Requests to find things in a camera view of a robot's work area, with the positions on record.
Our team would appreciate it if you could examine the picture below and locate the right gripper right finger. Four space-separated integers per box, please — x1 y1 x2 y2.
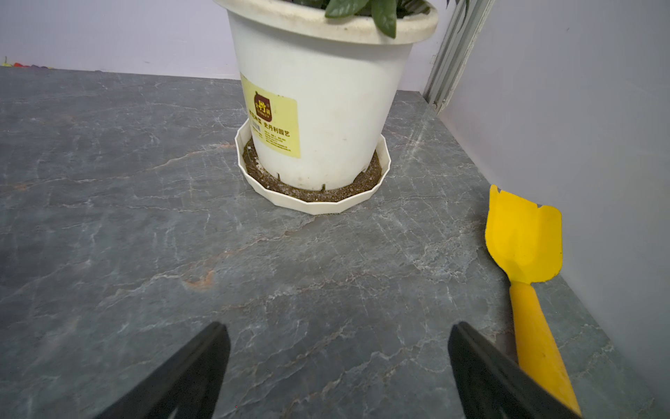
448 321 579 419

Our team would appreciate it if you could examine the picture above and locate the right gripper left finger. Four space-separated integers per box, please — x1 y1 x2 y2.
97 321 231 418

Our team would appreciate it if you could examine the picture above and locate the yellow toy shovel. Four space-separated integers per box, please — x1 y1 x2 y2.
485 185 582 416

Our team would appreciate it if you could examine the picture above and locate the potted green plant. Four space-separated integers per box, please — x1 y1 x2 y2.
223 1 439 215

